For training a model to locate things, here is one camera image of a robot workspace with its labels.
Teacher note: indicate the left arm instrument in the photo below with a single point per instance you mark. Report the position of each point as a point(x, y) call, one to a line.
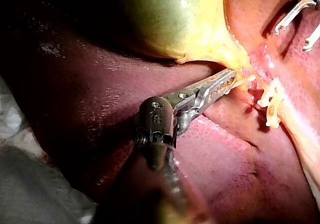
point(156, 119)

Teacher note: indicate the gallbladder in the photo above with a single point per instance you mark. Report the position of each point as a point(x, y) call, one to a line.
point(175, 22)

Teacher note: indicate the right arm instrument jaw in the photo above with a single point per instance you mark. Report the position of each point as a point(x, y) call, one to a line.
point(295, 12)
point(311, 43)

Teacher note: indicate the left arm instrument jaw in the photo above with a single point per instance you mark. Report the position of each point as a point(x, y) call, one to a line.
point(217, 94)
point(217, 80)

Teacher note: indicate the dark left arm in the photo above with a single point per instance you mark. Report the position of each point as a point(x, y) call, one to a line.
point(160, 184)

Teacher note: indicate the thin tube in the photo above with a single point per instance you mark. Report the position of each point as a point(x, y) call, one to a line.
point(246, 80)

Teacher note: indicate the dark red liver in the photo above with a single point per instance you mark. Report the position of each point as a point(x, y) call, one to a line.
point(212, 159)

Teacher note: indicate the white clip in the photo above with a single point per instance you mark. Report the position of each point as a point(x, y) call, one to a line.
point(270, 94)
point(273, 116)

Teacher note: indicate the white cloth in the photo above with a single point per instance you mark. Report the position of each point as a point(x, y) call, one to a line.
point(30, 174)

